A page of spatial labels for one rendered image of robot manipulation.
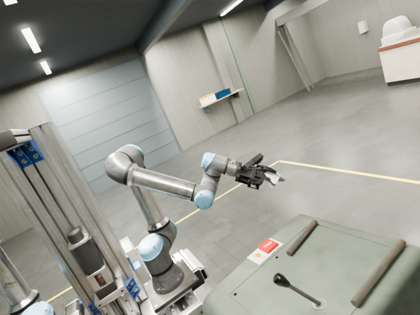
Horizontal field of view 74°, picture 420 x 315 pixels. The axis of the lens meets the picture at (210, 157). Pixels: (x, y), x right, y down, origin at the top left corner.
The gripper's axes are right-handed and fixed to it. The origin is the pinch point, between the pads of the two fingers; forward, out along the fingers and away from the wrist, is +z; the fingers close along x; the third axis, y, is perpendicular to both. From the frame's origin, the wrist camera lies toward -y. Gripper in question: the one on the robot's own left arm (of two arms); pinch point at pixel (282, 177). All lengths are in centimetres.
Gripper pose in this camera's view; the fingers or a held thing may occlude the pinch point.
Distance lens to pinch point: 125.6
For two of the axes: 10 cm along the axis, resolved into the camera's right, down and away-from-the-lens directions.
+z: 9.6, 2.7, -0.5
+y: -2.5, 7.7, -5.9
